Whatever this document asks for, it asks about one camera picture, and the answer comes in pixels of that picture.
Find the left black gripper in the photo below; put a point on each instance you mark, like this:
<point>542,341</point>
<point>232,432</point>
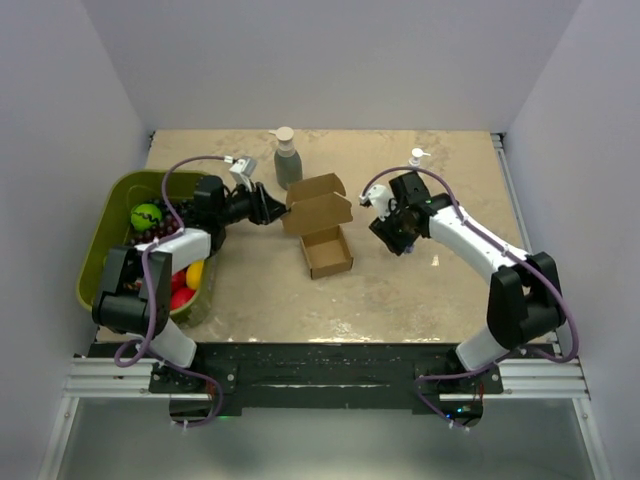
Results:
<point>265,209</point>

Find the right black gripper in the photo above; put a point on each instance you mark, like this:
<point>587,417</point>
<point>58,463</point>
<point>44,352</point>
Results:
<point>383,230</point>

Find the brown cardboard express box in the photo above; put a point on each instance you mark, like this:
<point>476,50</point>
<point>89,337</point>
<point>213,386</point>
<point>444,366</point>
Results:
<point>317,210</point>

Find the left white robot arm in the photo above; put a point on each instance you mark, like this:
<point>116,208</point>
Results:
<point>133,294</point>

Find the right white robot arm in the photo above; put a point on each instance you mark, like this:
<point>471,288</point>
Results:
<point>525,300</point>

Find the grey pump bottle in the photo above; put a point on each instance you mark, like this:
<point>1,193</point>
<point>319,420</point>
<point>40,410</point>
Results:
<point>287,161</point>

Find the cream lotion pump bottle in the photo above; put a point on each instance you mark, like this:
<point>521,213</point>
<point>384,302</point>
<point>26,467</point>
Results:
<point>419,157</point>

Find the yellow lemon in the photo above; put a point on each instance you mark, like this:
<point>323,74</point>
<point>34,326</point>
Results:
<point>193,275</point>

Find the dark purple grape bunch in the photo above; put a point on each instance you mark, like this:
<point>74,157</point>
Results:
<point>184,208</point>

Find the red apple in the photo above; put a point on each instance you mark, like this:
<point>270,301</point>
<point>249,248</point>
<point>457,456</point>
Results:
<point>178,281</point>

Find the red dragon fruit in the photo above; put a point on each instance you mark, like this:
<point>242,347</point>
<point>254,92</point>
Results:
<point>181,297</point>

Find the green tennis ball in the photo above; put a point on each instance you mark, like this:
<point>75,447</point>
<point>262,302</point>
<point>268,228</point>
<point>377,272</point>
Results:
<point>145,216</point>

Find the olive green plastic bin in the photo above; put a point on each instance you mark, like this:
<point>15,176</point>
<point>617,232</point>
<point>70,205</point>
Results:
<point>114,229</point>

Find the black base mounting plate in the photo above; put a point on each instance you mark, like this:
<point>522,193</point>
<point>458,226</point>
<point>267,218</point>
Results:
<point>379,376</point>

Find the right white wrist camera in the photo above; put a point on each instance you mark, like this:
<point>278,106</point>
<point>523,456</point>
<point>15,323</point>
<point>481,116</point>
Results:
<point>381,199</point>

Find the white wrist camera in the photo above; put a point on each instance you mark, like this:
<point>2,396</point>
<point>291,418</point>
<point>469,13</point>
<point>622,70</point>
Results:
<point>381,199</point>
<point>241,170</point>

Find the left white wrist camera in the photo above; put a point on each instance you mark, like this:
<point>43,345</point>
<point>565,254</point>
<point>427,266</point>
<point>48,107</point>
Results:
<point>241,170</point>

